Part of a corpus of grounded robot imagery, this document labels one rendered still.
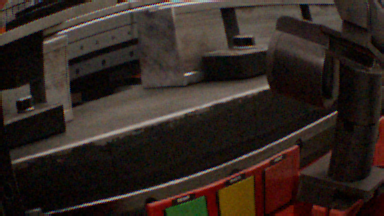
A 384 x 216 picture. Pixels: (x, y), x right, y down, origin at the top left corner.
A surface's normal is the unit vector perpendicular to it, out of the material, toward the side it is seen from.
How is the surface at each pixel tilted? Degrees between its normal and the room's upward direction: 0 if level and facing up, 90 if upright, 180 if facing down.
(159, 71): 90
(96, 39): 90
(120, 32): 90
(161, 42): 90
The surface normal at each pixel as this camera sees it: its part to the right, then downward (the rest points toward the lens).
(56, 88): 0.75, -0.02
